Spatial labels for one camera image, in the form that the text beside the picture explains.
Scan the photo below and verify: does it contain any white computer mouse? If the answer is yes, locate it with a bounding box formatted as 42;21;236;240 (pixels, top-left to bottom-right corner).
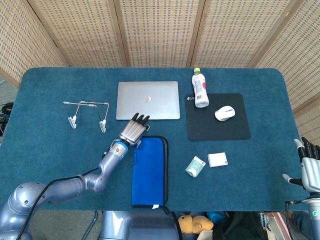
214;105;236;122

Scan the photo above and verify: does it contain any white tissue pack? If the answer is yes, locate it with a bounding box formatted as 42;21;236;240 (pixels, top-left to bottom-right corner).
207;152;229;168

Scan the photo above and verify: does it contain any black bag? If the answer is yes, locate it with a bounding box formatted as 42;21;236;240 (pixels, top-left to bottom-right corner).
212;211;266;240

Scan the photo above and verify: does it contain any blue object under table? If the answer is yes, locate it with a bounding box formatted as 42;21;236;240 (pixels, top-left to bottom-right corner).
206;211;227;223

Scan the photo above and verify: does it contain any black mouse pad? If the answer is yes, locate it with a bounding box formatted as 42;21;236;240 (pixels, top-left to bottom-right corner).
184;93;252;142

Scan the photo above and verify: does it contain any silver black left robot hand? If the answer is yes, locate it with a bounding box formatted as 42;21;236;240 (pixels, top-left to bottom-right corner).
119;112;151;146

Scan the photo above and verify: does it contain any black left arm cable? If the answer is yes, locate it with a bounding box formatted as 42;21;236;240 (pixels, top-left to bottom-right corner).
14;166;102;240

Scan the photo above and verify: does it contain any green tissue pack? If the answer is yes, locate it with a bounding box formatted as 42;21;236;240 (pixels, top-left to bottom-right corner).
184;155;207;178

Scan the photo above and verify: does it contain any blue carpet table cover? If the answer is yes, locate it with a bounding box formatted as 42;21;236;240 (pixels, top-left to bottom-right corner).
0;66;305;213

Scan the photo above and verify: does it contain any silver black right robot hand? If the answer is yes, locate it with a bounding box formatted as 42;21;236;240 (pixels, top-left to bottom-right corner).
282;136;320;195

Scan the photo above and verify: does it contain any white plastic drink bottle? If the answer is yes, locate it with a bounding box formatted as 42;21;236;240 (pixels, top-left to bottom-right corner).
191;67;210;109

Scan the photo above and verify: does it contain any yellow plush toy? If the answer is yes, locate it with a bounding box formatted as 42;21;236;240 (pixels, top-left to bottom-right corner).
177;214;215;236

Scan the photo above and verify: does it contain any grey and blue cloth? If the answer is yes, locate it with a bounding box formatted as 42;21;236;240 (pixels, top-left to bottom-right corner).
131;135;170;215

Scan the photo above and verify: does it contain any black equipment with cables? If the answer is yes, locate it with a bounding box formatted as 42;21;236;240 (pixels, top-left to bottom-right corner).
0;101;15;137

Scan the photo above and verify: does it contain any silver laptop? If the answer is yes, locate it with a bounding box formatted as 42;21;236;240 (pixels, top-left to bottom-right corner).
115;80;181;121

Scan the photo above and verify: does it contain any dark cable under table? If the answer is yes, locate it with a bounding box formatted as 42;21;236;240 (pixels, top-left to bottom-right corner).
83;211;100;240

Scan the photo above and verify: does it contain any grey robot torso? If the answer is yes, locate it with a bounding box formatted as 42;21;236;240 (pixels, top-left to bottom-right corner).
99;211;181;240

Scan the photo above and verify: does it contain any wire laptop stand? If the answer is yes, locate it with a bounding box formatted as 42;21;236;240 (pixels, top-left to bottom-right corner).
62;100;110;133

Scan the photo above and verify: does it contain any woven folding screen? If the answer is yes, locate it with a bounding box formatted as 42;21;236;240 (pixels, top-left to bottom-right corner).
0;0;320;148

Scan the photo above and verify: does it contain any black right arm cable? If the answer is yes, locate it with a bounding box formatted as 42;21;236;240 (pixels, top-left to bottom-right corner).
285;199;309;240

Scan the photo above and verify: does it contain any striped shoe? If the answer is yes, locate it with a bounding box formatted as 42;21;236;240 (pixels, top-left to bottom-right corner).
258;212;272;233

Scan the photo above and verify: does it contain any orange wooden box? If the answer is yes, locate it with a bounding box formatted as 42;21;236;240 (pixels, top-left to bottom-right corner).
272;214;295;240

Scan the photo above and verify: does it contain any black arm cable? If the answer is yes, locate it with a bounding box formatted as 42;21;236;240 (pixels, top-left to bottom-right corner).
14;166;102;240
285;199;309;240

